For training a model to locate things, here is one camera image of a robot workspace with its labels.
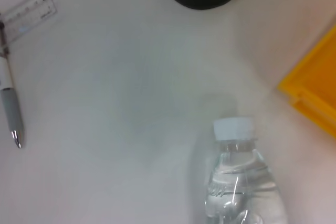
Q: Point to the yellow plastic bin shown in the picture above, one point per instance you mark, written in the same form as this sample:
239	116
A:
315	82

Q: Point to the grey and clear pen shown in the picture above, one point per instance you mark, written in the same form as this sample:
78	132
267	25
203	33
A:
11	103

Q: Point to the clear green-labelled water bottle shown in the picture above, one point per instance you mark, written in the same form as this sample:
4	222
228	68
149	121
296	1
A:
233	129

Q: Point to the transparent plastic ruler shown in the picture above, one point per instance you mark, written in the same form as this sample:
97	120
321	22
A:
31	16

